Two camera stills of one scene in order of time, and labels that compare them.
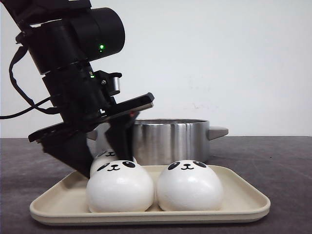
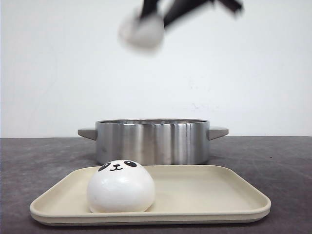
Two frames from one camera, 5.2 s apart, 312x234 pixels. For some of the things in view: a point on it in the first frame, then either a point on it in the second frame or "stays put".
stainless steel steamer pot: [163, 141] stays put
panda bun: [119, 186] stays put
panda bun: [189, 185] → [142, 34]
